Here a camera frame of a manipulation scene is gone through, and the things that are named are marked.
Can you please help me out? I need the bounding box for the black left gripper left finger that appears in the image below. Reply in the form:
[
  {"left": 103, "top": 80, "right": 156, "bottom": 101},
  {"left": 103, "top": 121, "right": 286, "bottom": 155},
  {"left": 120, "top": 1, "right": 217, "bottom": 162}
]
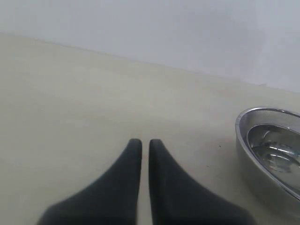
[{"left": 38, "top": 139, "right": 142, "bottom": 225}]

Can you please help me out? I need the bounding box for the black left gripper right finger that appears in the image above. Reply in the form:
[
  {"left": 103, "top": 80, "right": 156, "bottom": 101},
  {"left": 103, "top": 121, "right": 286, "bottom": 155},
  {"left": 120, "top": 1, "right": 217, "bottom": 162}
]
[{"left": 149, "top": 139, "right": 256, "bottom": 225}]

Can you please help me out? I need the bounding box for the small stainless steel bowl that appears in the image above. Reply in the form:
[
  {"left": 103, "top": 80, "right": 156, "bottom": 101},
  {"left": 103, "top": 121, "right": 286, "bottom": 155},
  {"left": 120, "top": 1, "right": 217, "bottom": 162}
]
[{"left": 247, "top": 124, "right": 300, "bottom": 193}]

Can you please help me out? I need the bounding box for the steel mesh strainer basket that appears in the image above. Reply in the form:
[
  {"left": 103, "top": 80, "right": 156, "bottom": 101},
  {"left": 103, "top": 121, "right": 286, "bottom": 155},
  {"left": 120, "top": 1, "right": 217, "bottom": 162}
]
[{"left": 235, "top": 107, "right": 300, "bottom": 221}]

